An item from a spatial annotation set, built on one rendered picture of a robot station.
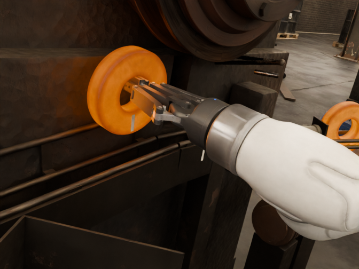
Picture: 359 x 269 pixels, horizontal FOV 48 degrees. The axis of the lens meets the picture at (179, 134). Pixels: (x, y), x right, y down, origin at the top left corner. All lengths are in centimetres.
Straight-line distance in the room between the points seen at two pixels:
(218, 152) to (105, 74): 22
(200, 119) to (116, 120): 19
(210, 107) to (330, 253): 151
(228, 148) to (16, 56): 34
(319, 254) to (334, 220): 148
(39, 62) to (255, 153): 36
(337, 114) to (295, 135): 71
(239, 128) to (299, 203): 12
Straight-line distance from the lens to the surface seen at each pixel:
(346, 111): 121
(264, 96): 100
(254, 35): 86
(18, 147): 69
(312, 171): 47
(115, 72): 65
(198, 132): 56
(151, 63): 70
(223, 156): 53
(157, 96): 63
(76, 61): 70
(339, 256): 200
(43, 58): 67
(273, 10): 77
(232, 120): 53
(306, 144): 49
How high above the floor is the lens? 102
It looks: 21 degrees down
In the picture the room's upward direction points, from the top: 11 degrees clockwise
